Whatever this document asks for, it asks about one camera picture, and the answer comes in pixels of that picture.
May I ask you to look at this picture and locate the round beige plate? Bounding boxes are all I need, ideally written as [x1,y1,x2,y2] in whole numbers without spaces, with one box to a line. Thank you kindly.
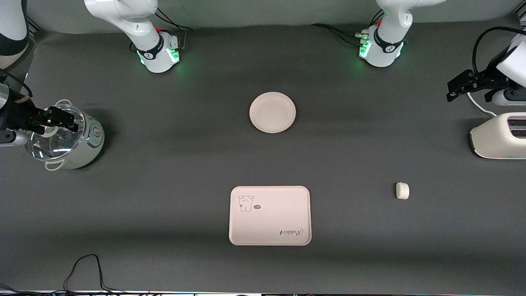
[249,92,296,134]

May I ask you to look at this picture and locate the beige rectangular rabbit tray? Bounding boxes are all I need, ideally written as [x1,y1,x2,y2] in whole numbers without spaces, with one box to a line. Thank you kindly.
[228,186,312,246]

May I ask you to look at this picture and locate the glass pot lid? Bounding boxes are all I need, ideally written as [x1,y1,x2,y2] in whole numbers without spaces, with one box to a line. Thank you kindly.
[23,104,86,161]

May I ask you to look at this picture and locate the pale green electric pot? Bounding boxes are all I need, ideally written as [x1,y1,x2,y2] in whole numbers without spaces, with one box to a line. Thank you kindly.
[23,99,105,171]

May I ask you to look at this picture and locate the cream white toaster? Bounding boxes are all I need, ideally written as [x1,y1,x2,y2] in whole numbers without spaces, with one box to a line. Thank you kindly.
[469,112,526,160]

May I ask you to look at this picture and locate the beige round object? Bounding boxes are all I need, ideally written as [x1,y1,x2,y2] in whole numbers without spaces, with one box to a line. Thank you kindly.
[0,53,30,70]

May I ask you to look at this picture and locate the dark grey table mat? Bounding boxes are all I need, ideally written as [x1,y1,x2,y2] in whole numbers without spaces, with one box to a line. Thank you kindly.
[0,14,526,295]

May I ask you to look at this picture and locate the white toaster power cable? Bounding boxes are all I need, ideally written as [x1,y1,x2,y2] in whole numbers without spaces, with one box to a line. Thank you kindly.
[466,91,498,117]

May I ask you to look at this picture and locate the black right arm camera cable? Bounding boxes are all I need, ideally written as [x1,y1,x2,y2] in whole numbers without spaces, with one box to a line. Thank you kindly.
[0,69,33,100]

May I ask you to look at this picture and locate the black left arm base cables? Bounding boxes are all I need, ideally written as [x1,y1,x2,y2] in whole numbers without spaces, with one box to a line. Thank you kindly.
[310,9,385,48]

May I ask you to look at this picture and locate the black arm base cables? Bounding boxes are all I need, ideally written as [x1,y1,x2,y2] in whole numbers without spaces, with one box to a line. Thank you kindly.
[130,7,194,53]
[310,9,385,48]

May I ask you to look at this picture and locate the black cable on table edge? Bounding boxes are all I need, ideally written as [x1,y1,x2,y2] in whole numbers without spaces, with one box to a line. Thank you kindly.
[0,254,173,296]

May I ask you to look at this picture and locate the black right arm base cables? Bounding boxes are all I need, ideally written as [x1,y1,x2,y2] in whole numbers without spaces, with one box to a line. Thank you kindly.
[130,7,194,53]

